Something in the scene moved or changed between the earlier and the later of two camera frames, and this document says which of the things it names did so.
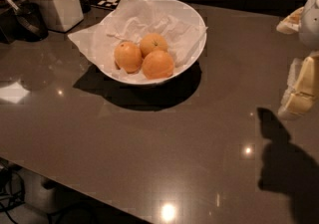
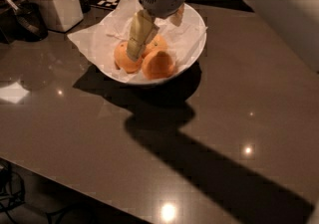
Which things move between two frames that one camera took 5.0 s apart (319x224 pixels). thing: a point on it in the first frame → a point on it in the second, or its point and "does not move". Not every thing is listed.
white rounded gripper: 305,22 → 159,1
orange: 128,56 does not move
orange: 158,64 does not move
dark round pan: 24,21 does not move
